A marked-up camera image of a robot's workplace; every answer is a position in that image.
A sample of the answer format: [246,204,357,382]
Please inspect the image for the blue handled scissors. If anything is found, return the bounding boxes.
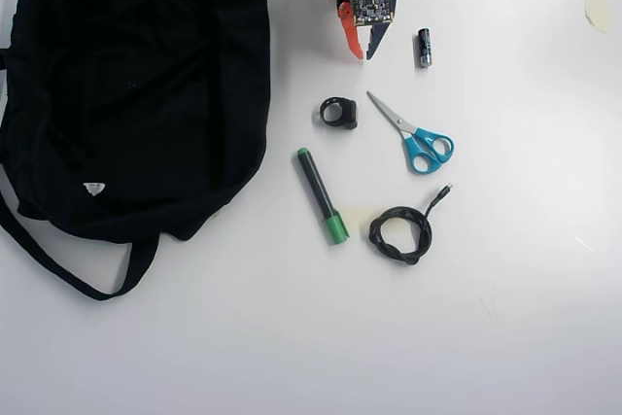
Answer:
[365,89,456,176]

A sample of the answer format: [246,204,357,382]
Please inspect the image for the torn beige masking tape piece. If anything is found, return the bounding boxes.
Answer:
[582,0,610,34]

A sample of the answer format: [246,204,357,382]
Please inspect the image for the green and black marker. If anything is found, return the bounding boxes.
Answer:
[294,147,351,247]

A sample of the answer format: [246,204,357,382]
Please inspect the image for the wide beige masking tape strip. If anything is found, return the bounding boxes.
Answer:
[339,206,410,235]

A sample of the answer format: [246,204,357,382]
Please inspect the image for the bare camera circuit board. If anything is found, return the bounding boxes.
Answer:
[348,0,395,27]

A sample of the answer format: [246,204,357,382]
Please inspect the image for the black cable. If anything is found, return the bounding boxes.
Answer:
[368,183,456,268]

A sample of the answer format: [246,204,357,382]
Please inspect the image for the black plastic ring clip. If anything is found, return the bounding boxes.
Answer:
[319,96,361,132]

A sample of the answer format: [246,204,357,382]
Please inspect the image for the black fabric bag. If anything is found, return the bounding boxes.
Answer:
[0,0,272,303]

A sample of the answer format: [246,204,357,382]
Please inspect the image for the black cylindrical battery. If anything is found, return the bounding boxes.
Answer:
[415,27,433,70]

